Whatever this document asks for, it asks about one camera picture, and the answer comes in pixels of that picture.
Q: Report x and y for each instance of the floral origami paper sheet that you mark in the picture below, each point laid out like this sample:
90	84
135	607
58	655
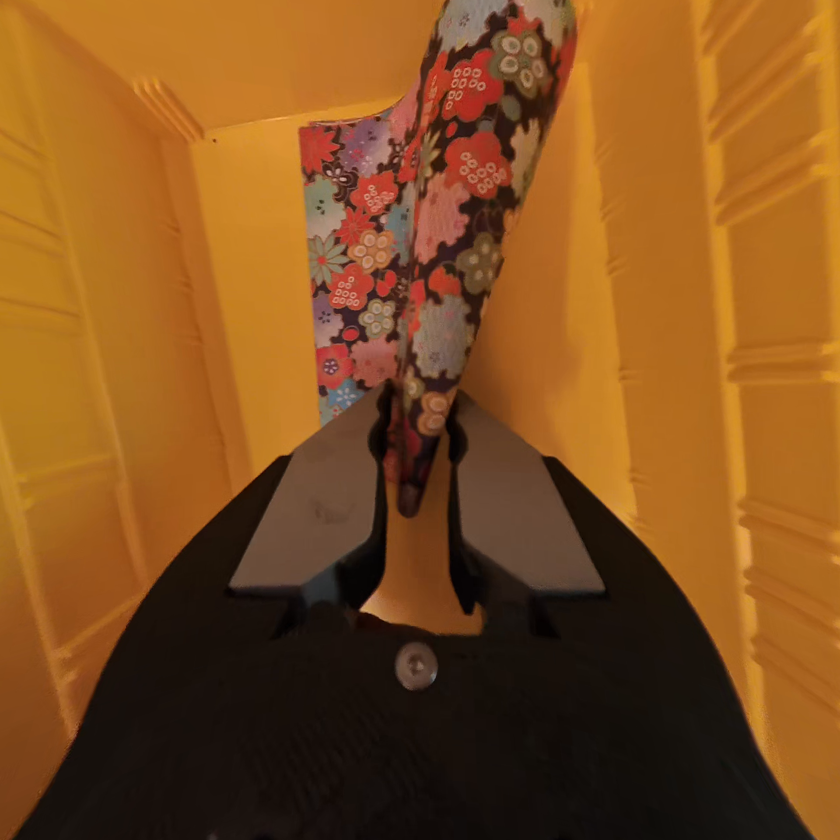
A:
348	262
459	216

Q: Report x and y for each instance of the yellow plastic crate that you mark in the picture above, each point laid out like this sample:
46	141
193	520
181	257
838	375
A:
656	262

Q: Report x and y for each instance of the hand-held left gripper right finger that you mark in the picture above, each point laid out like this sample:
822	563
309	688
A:
518	512

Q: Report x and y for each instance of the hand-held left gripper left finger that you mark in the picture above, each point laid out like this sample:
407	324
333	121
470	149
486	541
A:
321	505

